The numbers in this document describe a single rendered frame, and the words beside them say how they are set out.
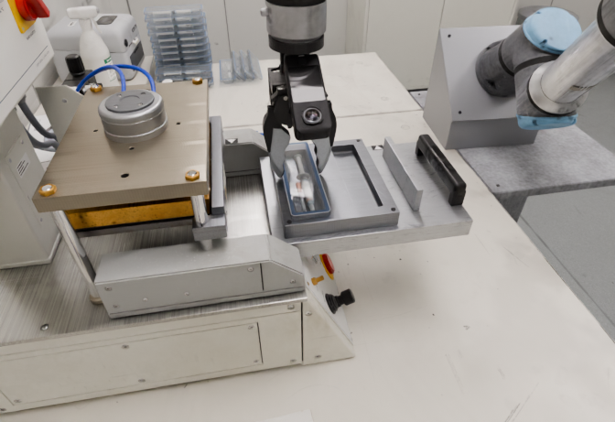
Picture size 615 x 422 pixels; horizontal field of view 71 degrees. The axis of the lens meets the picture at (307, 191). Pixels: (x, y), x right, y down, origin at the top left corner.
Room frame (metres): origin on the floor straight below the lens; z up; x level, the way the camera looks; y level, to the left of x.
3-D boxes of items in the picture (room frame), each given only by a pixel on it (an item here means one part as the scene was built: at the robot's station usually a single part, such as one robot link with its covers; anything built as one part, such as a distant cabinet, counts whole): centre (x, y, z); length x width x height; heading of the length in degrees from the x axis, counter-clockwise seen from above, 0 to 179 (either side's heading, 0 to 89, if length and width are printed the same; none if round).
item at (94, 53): (1.27, 0.64, 0.92); 0.09 x 0.08 x 0.25; 107
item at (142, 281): (0.37, 0.13, 0.97); 0.25 x 0.05 x 0.07; 100
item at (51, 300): (0.48, 0.26, 0.93); 0.46 x 0.35 x 0.01; 100
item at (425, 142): (0.57, -0.21, 0.99); 0.15 x 0.02 x 0.04; 10
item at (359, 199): (0.54, -0.03, 0.98); 0.20 x 0.17 x 0.03; 10
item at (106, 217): (0.50, 0.22, 1.07); 0.22 x 0.17 x 0.10; 10
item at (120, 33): (1.42, 0.69, 0.88); 0.25 x 0.20 x 0.17; 94
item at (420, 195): (0.54, -0.08, 0.97); 0.30 x 0.22 x 0.08; 100
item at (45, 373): (0.51, 0.22, 0.84); 0.53 x 0.37 x 0.17; 100
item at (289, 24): (0.55, 0.02, 1.23); 0.08 x 0.08 x 0.05
